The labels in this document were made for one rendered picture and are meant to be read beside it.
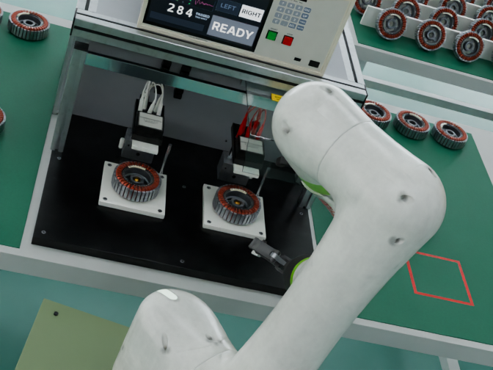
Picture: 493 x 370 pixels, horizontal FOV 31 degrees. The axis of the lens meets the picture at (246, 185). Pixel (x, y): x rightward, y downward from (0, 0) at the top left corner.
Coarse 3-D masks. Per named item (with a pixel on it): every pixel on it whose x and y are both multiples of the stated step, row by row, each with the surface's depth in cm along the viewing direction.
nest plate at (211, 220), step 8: (208, 192) 213; (208, 200) 210; (208, 208) 208; (208, 216) 206; (216, 216) 207; (208, 224) 204; (216, 224) 205; (224, 224) 205; (232, 224) 206; (248, 224) 208; (256, 224) 209; (264, 224) 210; (224, 232) 205; (232, 232) 205; (240, 232) 205; (248, 232) 206; (256, 232) 207; (264, 232) 208
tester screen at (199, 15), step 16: (160, 0) 191; (176, 0) 191; (192, 0) 191; (208, 0) 191; (240, 0) 191; (256, 0) 192; (176, 16) 193; (208, 16) 193; (224, 16) 194; (192, 32) 196
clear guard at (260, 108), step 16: (256, 96) 198; (256, 112) 193; (272, 112) 195; (256, 128) 188; (256, 144) 185; (272, 144) 186; (256, 160) 185; (272, 160) 186; (272, 176) 186; (288, 176) 186
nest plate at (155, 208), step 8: (104, 168) 207; (112, 168) 208; (104, 176) 205; (104, 184) 203; (104, 192) 201; (112, 192) 201; (160, 192) 207; (104, 200) 198; (112, 200) 199; (120, 200) 200; (128, 200) 201; (152, 200) 204; (160, 200) 205; (120, 208) 199; (128, 208) 200; (136, 208) 200; (144, 208) 201; (152, 208) 201; (160, 208) 202; (152, 216) 201; (160, 216) 201
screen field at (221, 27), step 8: (216, 16) 194; (216, 24) 195; (224, 24) 195; (232, 24) 195; (240, 24) 195; (248, 24) 195; (208, 32) 196; (216, 32) 196; (224, 32) 196; (232, 32) 196; (240, 32) 196; (248, 32) 196; (256, 32) 196; (232, 40) 197; (240, 40) 197; (248, 40) 197
